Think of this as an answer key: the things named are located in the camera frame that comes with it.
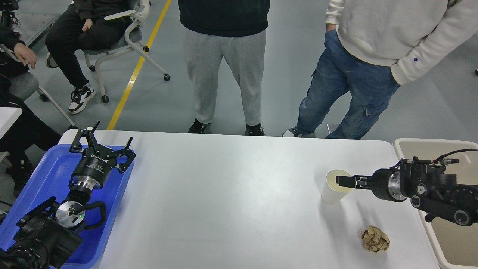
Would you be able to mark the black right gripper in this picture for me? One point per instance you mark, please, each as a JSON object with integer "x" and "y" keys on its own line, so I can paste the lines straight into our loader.
{"x": 384, "y": 184}

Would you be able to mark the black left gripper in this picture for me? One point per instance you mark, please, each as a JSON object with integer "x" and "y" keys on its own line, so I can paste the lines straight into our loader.
{"x": 93, "y": 164}

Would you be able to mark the white paper cup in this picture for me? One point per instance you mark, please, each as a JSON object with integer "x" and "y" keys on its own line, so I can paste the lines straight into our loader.
{"x": 332, "y": 193}

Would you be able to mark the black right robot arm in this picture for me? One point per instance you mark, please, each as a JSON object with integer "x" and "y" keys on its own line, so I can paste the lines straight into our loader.
{"x": 426, "y": 184}

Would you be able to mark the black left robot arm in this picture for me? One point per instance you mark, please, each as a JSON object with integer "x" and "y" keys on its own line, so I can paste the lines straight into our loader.
{"x": 65, "y": 213}

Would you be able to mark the crumpled brown paper ball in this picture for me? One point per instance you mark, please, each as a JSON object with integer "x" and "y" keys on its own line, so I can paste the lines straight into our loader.
{"x": 374, "y": 239}

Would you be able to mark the white side table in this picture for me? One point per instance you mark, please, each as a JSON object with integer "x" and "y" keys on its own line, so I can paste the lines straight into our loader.
{"x": 8, "y": 116}

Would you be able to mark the grey chair at left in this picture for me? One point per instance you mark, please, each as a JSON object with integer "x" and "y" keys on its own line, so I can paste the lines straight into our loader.
{"x": 24, "y": 85}

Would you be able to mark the white office chair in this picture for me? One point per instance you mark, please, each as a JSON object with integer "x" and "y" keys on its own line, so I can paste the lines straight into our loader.
{"x": 131, "y": 39}

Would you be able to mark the beige plastic bin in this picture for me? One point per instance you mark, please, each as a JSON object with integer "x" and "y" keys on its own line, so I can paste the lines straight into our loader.
{"x": 455, "y": 246}

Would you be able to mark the seated person in black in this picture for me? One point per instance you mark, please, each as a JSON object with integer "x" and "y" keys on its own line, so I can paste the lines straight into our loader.
{"x": 83, "y": 27}

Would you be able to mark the person in white hoodie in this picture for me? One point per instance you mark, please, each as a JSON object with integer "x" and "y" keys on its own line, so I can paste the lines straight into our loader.
{"x": 372, "y": 47}

